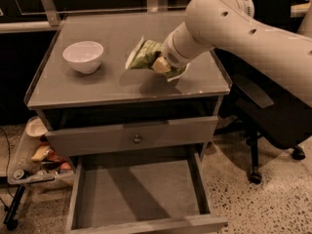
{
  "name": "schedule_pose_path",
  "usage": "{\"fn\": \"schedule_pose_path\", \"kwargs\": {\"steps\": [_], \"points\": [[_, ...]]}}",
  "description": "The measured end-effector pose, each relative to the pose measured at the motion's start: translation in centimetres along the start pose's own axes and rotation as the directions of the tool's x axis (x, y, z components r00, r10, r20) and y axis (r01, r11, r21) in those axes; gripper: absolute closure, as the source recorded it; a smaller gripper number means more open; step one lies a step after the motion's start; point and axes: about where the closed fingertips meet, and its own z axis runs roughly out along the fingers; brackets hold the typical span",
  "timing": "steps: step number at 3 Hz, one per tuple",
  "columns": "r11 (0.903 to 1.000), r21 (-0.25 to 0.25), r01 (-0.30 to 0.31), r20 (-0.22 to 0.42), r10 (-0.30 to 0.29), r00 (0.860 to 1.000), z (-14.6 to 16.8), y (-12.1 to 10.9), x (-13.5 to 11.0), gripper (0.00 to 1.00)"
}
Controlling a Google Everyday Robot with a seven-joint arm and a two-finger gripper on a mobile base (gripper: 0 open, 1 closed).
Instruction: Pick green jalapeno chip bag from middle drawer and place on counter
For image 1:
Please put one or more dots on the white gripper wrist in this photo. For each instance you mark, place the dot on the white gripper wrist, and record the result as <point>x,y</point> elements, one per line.
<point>171,53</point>

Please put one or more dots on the green jalapeno chip bag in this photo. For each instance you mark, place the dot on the green jalapeno chip bag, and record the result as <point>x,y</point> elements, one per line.
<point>145,53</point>

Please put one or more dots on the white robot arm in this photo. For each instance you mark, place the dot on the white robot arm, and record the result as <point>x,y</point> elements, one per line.
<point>282,56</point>

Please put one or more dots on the closed grey top drawer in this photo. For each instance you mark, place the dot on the closed grey top drawer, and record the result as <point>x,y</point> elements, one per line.
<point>113,138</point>

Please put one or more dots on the round metal drawer knob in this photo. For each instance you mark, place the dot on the round metal drawer knob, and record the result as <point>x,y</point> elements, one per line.
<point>137,139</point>

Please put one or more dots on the grey wooden drawer cabinet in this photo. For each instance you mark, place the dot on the grey wooden drawer cabinet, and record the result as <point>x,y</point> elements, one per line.
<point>114,95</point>

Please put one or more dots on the open grey middle drawer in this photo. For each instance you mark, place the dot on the open grey middle drawer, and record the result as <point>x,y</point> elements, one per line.
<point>141,194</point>

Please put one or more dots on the red snack bag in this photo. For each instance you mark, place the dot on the red snack bag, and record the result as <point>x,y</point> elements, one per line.
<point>52,156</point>

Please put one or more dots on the yellow snack bag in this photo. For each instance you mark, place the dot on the yellow snack bag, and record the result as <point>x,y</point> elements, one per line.
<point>41,153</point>

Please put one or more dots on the white ceramic bowl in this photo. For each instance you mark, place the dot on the white ceramic bowl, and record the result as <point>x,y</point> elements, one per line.
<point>84,56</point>

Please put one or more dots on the black office chair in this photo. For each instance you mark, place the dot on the black office chair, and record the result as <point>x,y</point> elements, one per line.
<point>262,108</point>

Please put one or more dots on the white bowl in bin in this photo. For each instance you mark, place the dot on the white bowl in bin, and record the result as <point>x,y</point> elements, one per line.
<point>35,127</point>

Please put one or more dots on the metal railing bar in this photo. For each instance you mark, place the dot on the metal railing bar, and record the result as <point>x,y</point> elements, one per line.
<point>297,11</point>

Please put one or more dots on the soda can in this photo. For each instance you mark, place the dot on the soda can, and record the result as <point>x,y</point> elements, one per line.
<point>19,174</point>

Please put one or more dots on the black cart stand leg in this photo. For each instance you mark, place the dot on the black cart stand leg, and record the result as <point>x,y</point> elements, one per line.
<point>9,220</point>

